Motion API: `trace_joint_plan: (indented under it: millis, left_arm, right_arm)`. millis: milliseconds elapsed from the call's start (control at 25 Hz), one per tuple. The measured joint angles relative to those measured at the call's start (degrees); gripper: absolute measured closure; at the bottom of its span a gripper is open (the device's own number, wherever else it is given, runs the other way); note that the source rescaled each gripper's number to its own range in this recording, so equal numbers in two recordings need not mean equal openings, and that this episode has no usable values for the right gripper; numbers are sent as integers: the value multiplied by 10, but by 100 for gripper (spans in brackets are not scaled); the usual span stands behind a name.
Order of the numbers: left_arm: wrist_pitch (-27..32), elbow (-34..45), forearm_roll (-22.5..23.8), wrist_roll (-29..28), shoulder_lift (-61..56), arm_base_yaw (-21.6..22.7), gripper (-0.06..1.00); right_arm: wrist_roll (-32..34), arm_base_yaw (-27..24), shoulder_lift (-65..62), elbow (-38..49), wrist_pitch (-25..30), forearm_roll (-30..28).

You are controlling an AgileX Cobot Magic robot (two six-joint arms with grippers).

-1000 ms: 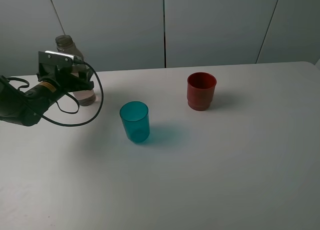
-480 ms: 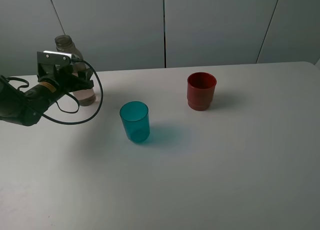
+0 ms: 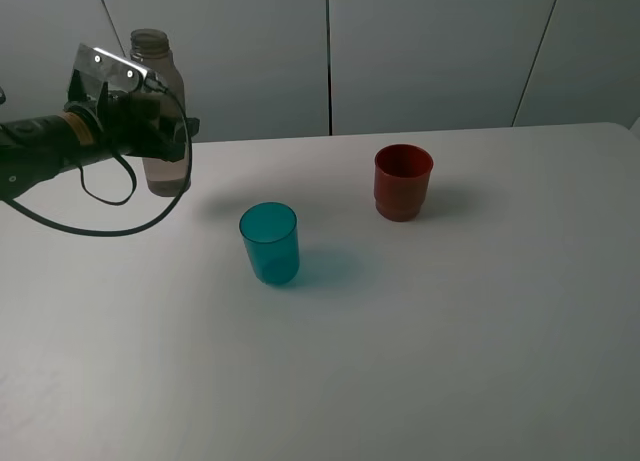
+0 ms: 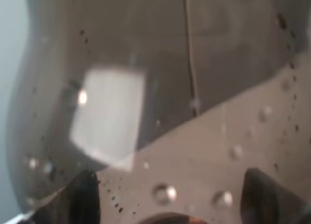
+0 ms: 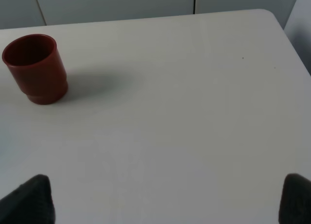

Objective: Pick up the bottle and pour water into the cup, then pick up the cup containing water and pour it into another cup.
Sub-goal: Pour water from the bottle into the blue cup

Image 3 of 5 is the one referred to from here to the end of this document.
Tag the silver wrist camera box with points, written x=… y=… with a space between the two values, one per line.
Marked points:
x=95 y=68

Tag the teal translucent plastic cup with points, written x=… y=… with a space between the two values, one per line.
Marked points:
x=269 y=232

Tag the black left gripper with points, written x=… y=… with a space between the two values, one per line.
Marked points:
x=109 y=123

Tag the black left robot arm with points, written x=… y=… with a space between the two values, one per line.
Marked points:
x=33 y=151

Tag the brown translucent water bottle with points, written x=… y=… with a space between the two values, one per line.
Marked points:
x=151 y=48

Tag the red plastic cup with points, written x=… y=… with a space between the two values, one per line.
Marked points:
x=402 y=174

